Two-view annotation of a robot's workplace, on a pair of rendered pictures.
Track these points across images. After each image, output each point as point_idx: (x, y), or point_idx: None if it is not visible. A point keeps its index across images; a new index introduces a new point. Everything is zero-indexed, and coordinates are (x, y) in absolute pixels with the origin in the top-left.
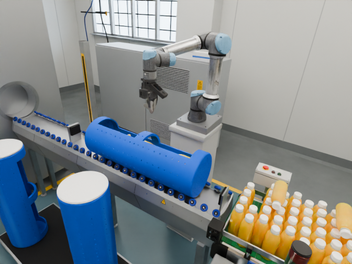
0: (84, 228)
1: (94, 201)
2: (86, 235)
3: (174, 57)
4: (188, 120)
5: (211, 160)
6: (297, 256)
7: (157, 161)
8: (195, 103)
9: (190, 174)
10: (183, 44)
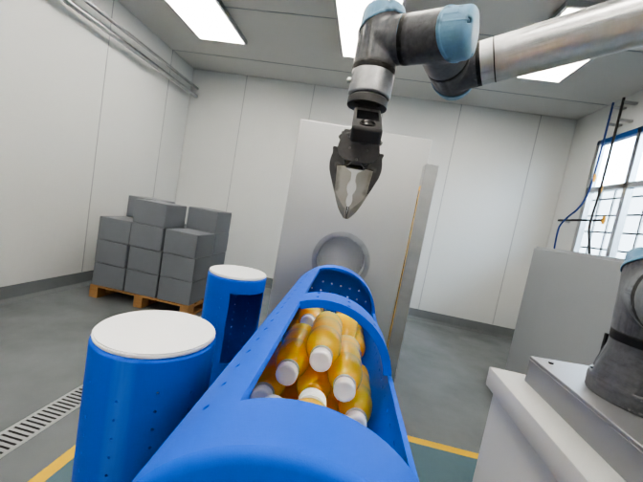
0: (79, 411)
1: (101, 354)
2: (77, 438)
3: (461, 10)
4: (584, 383)
5: None
6: None
7: (232, 359)
8: (626, 298)
9: (134, 478)
10: (579, 10)
